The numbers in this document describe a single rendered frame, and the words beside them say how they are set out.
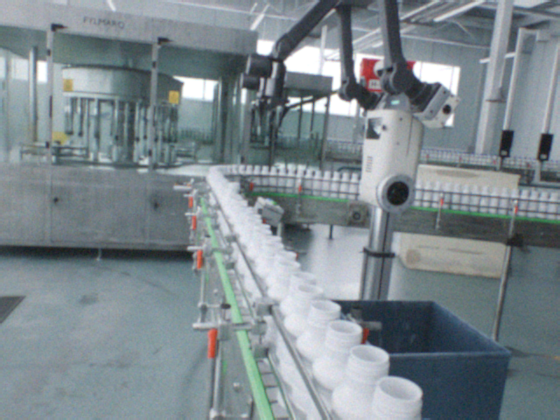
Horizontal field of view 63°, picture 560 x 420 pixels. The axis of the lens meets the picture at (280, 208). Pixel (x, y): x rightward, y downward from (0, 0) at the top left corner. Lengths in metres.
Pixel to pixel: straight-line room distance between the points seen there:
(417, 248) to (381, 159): 3.75
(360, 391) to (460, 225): 2.73
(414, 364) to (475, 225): 2.22
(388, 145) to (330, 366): 1.35
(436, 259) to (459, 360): 4.51
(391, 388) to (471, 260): 5.25
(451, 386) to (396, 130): 1.00
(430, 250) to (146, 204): 3.17
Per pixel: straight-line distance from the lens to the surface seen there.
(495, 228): 3.21
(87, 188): 4.71
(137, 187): 4.64
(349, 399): 0.46
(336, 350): 0.50
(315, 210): 3.00
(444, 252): 5.56
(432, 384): 1.06
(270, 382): 0.72
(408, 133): 1.80
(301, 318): 0.61
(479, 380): 1.12
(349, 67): 2.06
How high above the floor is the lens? 1.36
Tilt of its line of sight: 9 degrees down
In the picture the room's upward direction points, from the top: 5 degrees clockwise
